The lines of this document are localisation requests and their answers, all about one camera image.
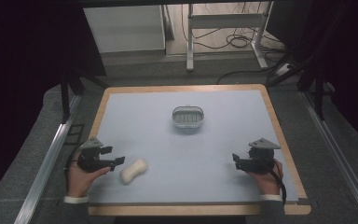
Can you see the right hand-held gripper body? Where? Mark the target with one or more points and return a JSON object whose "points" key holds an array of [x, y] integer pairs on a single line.
{"points": [[258, 158]]}

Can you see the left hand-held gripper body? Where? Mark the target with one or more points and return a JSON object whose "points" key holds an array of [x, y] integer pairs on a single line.
{"points": [[89, 155]]}

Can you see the white soap bar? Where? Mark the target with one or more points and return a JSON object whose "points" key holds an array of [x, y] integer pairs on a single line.
{"points": [[133, 171]]}

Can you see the grey soap dish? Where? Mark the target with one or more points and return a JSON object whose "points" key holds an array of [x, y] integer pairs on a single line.
{"points": [[188, 117]]}

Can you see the person's left hand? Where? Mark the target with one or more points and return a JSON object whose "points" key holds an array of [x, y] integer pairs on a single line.
{"points": [[81, 178]]}

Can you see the person's right hand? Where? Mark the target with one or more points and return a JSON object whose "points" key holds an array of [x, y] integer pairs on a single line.
{"points": [[268, 182]]}

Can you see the light blue table mat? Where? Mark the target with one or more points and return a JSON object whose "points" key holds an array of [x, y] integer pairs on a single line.
{"points": [[186, 149]]}

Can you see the black metal stand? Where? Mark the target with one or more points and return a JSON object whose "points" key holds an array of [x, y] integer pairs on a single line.
{"points": [[310, 84], [66, 93]]}

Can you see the white power strip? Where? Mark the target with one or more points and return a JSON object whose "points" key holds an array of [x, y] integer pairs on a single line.
{"points": [[283, 69]]}

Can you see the white cabinet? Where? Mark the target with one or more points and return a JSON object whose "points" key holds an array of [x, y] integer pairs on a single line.
{"points": [[127, 29]]}

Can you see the aluminium rail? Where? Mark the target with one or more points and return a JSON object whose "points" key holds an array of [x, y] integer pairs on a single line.
{"points": [[45, 168], [338, 155]]}

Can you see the white metal desk frame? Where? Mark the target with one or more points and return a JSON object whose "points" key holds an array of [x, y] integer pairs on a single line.
{"points": [[227, 28]]}

